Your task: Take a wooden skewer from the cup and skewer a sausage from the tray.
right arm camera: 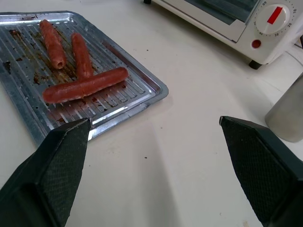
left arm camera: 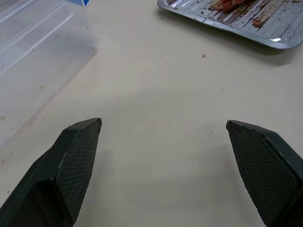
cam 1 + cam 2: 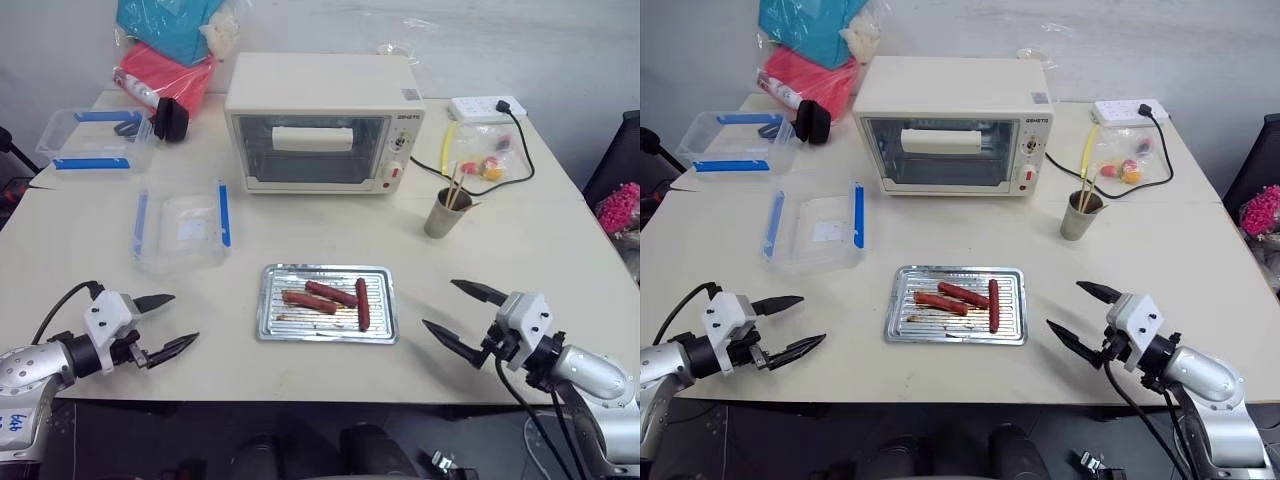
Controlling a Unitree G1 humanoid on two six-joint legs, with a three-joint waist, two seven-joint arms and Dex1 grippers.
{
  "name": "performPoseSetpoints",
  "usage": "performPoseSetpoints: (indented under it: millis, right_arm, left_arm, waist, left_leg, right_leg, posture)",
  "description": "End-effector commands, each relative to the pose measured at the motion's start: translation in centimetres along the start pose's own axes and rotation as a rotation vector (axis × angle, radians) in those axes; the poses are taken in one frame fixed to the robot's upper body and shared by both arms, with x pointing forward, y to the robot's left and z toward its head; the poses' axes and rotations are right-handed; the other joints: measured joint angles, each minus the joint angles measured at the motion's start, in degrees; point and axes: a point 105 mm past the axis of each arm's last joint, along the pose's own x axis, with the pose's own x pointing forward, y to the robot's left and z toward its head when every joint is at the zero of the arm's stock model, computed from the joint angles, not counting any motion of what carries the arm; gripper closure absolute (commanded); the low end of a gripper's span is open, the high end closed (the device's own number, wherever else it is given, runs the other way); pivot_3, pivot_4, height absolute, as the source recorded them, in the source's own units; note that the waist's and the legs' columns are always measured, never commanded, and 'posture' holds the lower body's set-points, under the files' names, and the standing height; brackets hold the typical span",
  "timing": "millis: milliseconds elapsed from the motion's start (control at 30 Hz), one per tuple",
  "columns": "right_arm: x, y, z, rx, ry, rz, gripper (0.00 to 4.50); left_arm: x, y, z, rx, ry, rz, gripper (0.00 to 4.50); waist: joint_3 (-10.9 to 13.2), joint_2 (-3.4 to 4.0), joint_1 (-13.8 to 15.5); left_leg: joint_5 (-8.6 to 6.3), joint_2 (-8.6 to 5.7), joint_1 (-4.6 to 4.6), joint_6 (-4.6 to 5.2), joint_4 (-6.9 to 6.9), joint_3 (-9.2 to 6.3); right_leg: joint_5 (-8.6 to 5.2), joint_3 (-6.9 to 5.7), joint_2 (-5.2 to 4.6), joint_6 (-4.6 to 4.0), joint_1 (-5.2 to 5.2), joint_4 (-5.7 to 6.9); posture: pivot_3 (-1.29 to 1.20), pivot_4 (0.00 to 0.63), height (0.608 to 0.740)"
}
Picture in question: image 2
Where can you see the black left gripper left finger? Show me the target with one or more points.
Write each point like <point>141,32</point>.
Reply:
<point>59,175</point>

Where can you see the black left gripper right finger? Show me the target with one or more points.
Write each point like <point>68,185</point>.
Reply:
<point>265,170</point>

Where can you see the clear plastic storage box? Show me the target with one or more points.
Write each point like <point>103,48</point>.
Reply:
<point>35,59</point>

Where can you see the ribbed metal baking tray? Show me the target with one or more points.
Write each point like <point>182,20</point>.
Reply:
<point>255,21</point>

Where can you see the reddish food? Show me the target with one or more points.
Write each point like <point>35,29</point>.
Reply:
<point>230,4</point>

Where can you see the blue object in container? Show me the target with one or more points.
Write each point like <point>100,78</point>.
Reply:
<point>85,2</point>

